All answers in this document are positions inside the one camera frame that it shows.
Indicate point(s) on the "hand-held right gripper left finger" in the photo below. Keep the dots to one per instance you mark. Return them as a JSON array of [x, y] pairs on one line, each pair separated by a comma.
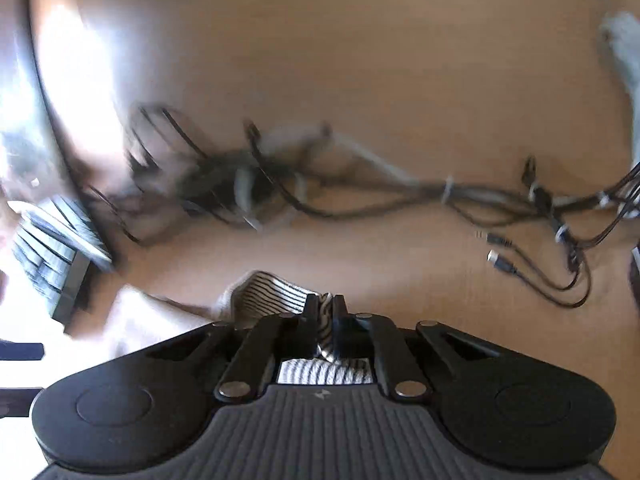
[[311, 320]]

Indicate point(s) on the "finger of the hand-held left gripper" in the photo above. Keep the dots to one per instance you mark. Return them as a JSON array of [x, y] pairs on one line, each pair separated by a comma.
[[22, 402], [22, 351]]

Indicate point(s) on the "black mechanical keyboard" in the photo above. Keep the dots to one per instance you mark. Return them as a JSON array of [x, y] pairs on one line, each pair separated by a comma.
[[55, 240]]

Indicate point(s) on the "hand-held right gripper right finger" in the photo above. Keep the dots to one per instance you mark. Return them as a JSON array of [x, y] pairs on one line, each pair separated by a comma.
[[341, 325]]

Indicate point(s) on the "black curved monitor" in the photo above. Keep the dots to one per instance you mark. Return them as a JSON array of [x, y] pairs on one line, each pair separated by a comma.
[[20, 110]]

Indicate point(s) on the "beige striped garment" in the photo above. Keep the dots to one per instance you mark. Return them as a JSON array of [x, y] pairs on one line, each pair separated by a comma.
[[270, 292]]

